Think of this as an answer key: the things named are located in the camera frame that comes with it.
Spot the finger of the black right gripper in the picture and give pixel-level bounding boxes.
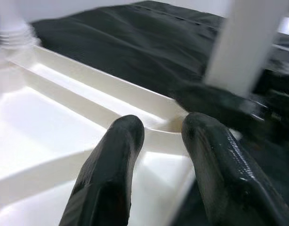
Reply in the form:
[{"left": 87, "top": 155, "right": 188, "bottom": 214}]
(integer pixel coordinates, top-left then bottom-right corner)
[{"left": 172, "top": 83, "right": 260, "bottom": 123}]

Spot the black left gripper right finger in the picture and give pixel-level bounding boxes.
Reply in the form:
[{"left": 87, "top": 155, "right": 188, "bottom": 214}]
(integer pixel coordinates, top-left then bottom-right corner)
[{"left": 181, "top": 112, "right": 289, "bottom": 226}]

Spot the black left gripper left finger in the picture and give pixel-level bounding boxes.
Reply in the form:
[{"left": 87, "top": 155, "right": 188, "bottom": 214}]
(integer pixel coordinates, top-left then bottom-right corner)
[{"left": 61, "top": 114, "right": 145, "bottom": 226}]

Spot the white plastic table leg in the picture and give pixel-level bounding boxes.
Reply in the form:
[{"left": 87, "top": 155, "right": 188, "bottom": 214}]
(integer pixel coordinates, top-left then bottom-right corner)
[
  {"left": 204, "top": 0, "right": 289, "bottom": 97},
  {"left": 0, "top": 14, "right": 40, "bottom": 69}
]

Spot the white plastic table top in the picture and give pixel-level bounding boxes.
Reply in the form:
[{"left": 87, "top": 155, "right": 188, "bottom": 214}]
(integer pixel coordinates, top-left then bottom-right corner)
[{"left": 0, "top": 44, "right": 197, "bottom": 226}]

